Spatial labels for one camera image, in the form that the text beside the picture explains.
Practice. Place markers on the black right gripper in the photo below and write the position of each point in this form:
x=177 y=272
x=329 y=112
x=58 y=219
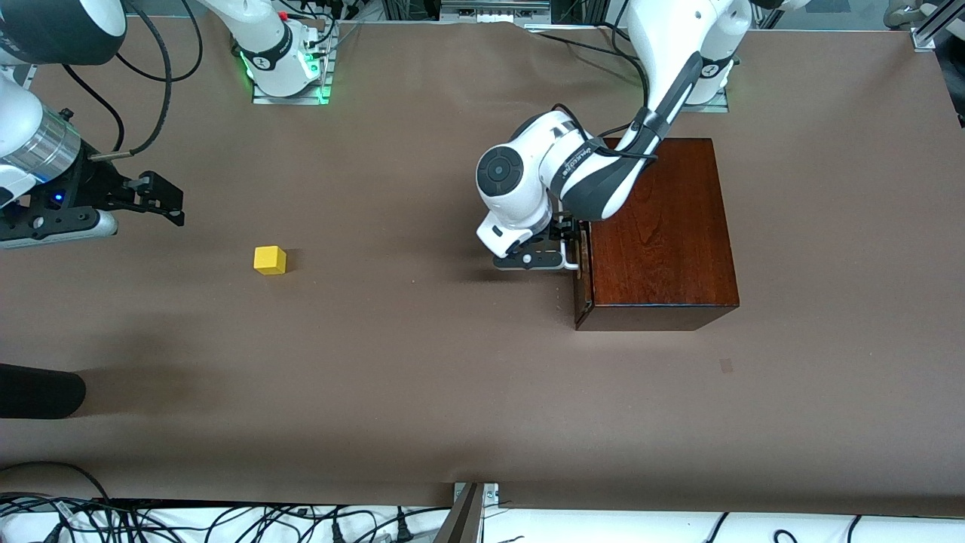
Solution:
x=92 y=188

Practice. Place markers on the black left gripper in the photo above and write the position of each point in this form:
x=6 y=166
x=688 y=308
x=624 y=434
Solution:
x=565 y=226

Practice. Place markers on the yellow cube block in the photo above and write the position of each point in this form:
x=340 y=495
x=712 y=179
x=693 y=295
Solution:
x=269 y=260

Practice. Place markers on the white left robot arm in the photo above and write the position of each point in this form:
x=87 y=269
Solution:
x=520 y=188

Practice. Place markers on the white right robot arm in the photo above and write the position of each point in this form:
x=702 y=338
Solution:
x=268 y=45

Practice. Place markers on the dark brown wooden cabinet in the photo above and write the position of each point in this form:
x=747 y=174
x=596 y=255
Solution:
x=663 y=256

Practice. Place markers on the brown paper table cover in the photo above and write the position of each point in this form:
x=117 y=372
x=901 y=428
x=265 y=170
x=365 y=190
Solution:
x=452 y=392

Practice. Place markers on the black cylinder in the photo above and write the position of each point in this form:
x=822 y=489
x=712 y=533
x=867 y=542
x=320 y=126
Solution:
x=38 y=392

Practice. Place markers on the grey diagonal metal beam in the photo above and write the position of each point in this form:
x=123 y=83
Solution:
x=461 y=520

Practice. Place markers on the black power plug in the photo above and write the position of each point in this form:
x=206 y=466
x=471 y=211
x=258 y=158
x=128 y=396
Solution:
x=338 y=532
x=403 y=530

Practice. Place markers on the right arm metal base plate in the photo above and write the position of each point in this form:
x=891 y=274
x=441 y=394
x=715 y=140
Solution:
x=290 y=98

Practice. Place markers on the aluminium table edge rail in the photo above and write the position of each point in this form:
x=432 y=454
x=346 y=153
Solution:
x=21 y=74

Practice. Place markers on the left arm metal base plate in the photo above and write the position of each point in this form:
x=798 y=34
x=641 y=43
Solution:
x=712 y=107

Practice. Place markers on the silver corner bracket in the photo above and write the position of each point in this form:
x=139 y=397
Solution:
x=491 y=494

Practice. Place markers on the aluminium profile corner post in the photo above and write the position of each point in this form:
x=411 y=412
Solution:
x=923 y=34

